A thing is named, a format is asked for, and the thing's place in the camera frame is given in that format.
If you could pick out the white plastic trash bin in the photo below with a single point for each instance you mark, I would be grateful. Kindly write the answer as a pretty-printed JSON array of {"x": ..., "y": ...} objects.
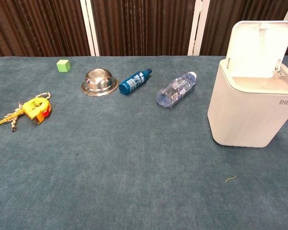
[{"x": 242, "y": 115}]

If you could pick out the blue spray bottle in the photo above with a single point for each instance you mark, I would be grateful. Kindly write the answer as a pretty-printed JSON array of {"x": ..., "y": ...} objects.
[{"x": 132, "y": 82}]

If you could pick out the clear plastic water bottle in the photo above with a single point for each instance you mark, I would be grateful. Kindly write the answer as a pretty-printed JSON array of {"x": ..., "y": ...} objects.
[{"x": 175, "y": 89}]

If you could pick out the stainless steel bowl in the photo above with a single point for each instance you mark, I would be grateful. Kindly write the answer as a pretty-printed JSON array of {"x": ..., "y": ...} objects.
[{"x": 99, "y": 82}]

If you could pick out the brown pleated screen panel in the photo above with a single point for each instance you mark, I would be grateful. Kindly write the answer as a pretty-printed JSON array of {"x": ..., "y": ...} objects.
[
  {"x": 38, "y": 26},
  {"x": 218, "y": 21},
  {"x": 144, "y": 26}
]

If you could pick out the green foam cube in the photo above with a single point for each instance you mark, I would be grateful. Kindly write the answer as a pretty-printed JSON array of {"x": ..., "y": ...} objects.
[{"x": 63, "y": 65}]

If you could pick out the small green thread scrap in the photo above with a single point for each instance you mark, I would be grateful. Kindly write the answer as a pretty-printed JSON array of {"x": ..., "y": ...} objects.
[{"x": 231, "y": 178}]

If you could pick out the yellow tape measure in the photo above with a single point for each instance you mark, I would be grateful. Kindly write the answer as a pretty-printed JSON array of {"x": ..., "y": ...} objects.
[{"x": 34, "y": 107}]

